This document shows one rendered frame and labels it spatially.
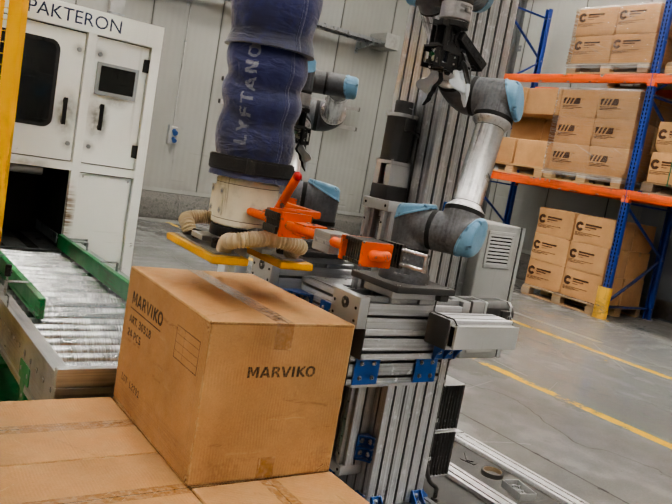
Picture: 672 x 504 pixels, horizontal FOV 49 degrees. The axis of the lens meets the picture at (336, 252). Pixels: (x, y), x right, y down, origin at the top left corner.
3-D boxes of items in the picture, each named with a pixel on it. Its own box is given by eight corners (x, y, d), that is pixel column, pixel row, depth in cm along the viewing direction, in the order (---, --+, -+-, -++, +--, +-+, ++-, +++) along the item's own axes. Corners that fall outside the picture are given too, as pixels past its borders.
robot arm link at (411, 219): (399, 242, 223) (407, 198, 222) (440, 251, 217) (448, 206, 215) (382, 242, 213) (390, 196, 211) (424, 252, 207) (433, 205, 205)
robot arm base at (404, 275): (406, 275, 227) (412, 243, 226) (439, 286, 215) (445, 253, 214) (368, 272, 218) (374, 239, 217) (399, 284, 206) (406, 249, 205)
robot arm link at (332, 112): (342, 139, 286) (355, 102, 237) (314, 134, 285) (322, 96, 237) (347, 110, 287) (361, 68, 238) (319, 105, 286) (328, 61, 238)
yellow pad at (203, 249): (165, 238, 206) (168, 221, 206) (198, 241, 212) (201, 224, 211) (211, 264, 178) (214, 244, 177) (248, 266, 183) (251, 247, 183)
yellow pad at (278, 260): (227, 244, 217) (230, 227, 216) (257, 247, 222) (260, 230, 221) (279, 269, 188) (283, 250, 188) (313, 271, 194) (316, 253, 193)
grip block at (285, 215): (260, 230, 179) (263, 206, 178) (294, 233, 184) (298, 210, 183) (275, 236, 172) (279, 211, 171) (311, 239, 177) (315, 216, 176)
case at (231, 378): (112, 395, 220) (131, 265, 215) (233, 391, 242) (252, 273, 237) (186, 487, 170) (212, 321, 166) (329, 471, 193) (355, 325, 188)
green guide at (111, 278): (56, 247, 437) (58, 232, 436) (74, 248, 443) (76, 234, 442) (150, 321, 308) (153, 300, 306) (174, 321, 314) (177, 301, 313)
